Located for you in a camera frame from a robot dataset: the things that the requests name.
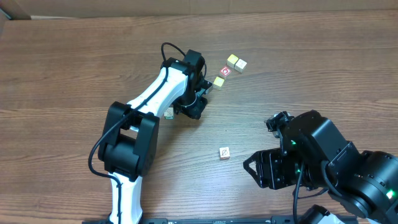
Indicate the plain cream wooden block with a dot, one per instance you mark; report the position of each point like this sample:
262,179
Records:
240,65

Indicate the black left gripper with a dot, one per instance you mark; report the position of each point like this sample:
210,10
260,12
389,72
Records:
193,110

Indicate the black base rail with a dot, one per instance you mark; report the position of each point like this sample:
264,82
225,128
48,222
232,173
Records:
277,219

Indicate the leaf picture wooden block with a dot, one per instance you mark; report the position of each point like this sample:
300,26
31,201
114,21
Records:
224,153

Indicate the yellow S wooden block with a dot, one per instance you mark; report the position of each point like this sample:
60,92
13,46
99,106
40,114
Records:
169,113

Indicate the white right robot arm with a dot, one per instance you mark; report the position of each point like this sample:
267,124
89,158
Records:
313,154

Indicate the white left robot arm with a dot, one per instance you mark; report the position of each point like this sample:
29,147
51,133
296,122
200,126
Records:
128,144

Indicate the cardboard backdrop panel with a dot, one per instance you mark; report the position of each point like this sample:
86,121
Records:
24,9

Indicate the yellow top wooden block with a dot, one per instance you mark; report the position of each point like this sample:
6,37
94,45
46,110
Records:
231,60

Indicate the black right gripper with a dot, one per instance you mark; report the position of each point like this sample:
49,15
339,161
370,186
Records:
265,169

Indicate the red top wooden block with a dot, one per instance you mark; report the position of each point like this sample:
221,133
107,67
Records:
225,72

